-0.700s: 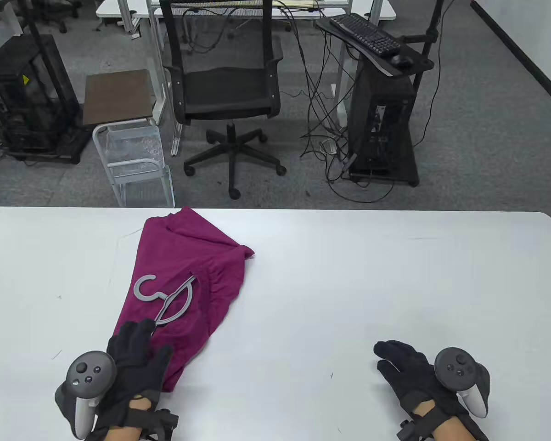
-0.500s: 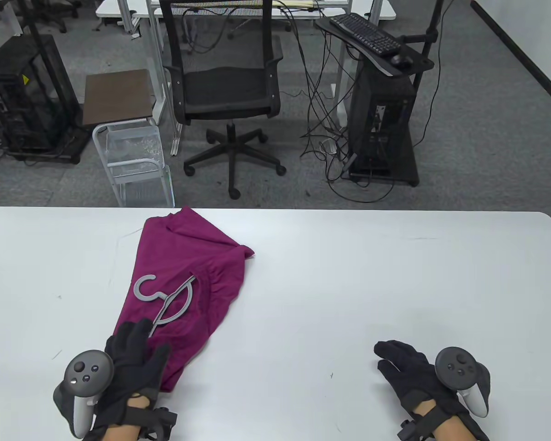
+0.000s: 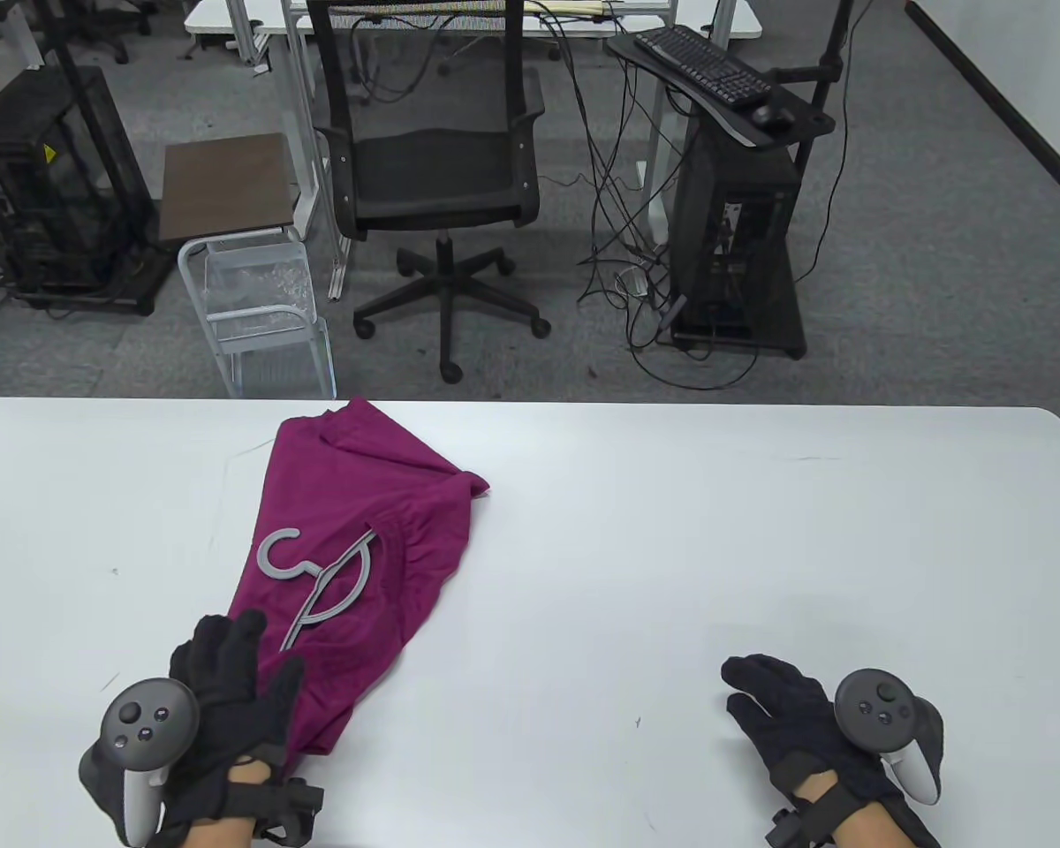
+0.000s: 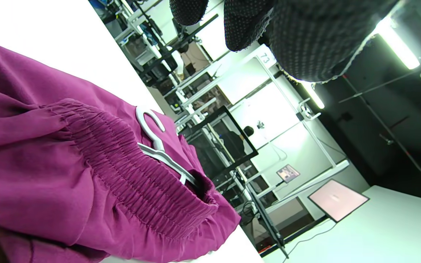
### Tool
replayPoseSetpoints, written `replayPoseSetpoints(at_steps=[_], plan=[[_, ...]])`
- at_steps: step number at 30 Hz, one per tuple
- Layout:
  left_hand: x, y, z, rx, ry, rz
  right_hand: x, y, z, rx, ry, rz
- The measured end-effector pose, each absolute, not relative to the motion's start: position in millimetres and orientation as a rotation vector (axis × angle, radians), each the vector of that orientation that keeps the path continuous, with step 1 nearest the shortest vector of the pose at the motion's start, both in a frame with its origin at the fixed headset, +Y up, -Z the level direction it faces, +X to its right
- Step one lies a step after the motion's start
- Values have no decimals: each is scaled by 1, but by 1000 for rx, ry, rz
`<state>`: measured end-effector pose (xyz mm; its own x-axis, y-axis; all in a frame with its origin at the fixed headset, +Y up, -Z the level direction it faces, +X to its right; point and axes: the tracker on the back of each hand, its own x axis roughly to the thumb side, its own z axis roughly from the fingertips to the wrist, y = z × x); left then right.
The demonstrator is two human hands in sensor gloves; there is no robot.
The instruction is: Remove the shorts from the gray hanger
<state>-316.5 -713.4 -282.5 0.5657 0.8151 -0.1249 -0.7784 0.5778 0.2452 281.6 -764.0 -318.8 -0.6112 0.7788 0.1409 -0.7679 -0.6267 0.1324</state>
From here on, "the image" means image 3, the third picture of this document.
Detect person's right forearm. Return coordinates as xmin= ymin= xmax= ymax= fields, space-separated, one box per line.
xmin=826 ymin=799 xmax=902 ymax=848

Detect black mesh computer case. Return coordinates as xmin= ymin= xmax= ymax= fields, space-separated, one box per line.
xmin=0 ymin=66 xmax=155 ymax=297

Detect person's right hand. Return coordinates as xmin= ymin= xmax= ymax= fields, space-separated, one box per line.
xmin=722 ymin=654 xmax=942 ymax=848

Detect black rolling computer stand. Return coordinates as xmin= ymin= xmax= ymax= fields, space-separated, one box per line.
xmin=13 ymin=0 xmax=178 ymax=317

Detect black keyboard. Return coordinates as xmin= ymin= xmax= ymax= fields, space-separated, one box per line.
xmin=633 ymin=25 xmax=776 ymax=110

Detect black cable bundle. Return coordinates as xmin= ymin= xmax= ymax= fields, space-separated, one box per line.
xmin=530 ymin=0 xmax=849 ymax=390

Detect clear plastic bin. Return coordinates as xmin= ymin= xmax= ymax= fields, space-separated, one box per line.
xmin=203 ymin=240 xmax=319 ymax=354

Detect person's left hand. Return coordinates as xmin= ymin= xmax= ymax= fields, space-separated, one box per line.
xmin=155 ymin=609 xmax=323 ymax=844

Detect magenta shorts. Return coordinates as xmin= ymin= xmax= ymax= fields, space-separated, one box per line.
xmin=230 ymin=399 xmax=491 ymax=756

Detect black mesh office chair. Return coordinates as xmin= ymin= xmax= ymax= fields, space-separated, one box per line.
xmin=305 ymin=0 xmax=553 ymax=385

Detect gray hand controller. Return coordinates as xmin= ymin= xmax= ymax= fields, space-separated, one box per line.
xmin=835 ymin=670 xmax=942 ymax=805
xmin=79 ymin=678 xmax=201 ymax=847

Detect person's left forearm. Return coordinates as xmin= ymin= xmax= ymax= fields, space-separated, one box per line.
xmin=177 ymin=817 xmax=261 ymax=848

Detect gray plastic hanger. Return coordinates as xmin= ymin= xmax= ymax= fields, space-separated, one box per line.
xmin=258 ymin=528 xmax=376 ymax=653

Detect black stand with keyboard tray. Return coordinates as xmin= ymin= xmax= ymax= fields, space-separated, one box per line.
xmin=605 ymin=0 xmax=853 ymax=359

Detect brown top white side table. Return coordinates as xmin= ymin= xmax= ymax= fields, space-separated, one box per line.
xmin=157 ymin=134 xmax=338 ymax=400

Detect black computer tower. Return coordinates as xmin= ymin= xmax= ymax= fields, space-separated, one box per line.
xmin=671 ymin=124 xmax=800 ymax=341

